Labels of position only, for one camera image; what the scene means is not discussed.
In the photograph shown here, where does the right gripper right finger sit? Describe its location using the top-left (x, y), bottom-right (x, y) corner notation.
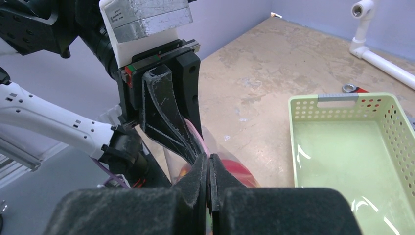
top-left (209, 154), bottom-right (362, 235)

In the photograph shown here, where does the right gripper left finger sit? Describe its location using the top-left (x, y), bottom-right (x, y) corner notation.
top-left (45, 154), bottom-right (208, 235)

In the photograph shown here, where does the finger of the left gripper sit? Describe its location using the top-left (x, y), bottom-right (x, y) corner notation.
top-left (173, 51), bottom-right (202, 134)
top-left (140, 65), bottom-right (202, 164)

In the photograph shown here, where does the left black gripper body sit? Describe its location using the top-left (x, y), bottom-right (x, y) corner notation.
top-left (74, 0), bottom-right (200, 123)

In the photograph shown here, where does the red toy tomato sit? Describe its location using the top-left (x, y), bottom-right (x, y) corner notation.
top-left (221, 159), bottom-right (260, 188)

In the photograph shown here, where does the clear zip top bag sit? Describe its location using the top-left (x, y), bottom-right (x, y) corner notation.
top-left (162, 118), bottom-right (262, 189)

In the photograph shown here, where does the light green plastic basket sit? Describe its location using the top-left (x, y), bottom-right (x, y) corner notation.
top-left (288, 93), bottom-right (415, 235)

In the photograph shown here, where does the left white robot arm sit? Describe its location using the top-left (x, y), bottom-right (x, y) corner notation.
top-left (0, 0), bottom-right (202, 188)

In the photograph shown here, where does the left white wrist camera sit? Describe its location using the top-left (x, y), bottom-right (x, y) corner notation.
top-left (99, 0), bottom-right (193, 67)

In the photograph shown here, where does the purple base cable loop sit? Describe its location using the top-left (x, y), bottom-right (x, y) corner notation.
top-left (91, 157), bottom-right (130, 189)

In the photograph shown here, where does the aluminium rail frame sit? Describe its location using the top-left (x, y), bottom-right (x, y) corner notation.
top-left (0, 137), bottom-right (41, 170)

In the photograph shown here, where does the red handled adjustable wrench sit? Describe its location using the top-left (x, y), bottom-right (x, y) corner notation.
top-left (342, 84), bottom-right (368, 93)

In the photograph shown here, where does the white pvc pipe frame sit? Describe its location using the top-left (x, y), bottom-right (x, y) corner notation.
top-left (349, 0), bottom-right (415, 89)

